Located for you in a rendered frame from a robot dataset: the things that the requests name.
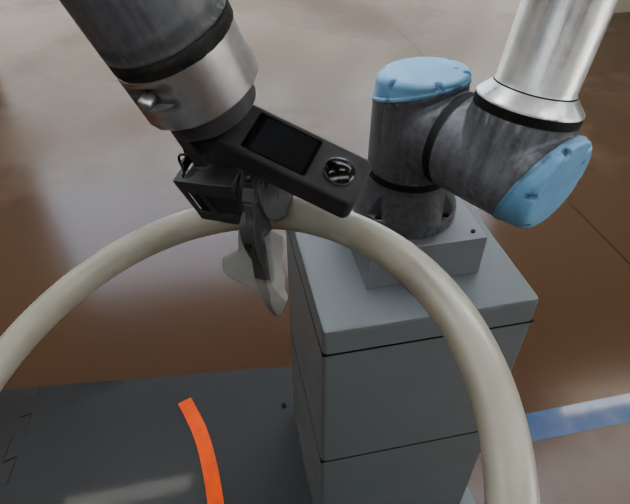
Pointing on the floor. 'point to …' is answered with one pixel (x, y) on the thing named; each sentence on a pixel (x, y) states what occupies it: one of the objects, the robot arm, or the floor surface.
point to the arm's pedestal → (388, 376)
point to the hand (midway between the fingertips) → (315, 252)
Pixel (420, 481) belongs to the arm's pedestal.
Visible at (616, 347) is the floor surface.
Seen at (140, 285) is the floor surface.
